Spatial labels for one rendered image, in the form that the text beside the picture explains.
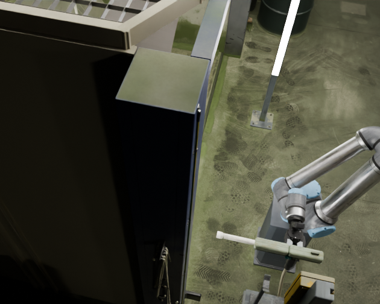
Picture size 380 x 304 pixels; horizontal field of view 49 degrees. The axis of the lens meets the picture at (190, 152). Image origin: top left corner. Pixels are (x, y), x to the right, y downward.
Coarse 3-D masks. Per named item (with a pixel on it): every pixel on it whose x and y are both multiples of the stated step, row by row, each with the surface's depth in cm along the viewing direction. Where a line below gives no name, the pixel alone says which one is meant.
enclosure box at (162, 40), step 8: (120, 0) 211; (136, 0) 214; (136, 8) 211; (112, 16) 203; (128, 16) 206; (168, 24) 210; (176, 24) 211; (160, 32) 205; (168, 32) 207; (144, 40) 199; (152, 40) 200; (160, 40) 202; (168, 40) 203; (152, 48) 197; (160, 48) 199; (168, 48) 200
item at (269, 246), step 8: (232, 240) 193; (240, 240) 192; (248, 240) 192; (256, 240) 191; (264, 240) 191; (256, 248) 191; (264, 248) 190; (272, 248) 189; (280, 248) 189; (288, 248) 190; (296, 248) 189; (304, 248) 190; (296, 256) 189; (304, 256) 188; (312, 256) 187; (320, 256) 187; (288, 264) 199
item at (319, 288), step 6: (318, 282) 135; (324, 282) 135; (330, 282) 136; (312, 288) 138; (318, 288) 134; (324, 288) 134; (330, 288) 135; (306, 294) 144; (312, 294) 136; (318, 294) 133; (324, 294) 133; (330, 294) 133; (300, 300) 151; (306, 300) 142; (312, 300) 136; (318, 300) 134; (324, 300) 133; (330, 300) 132
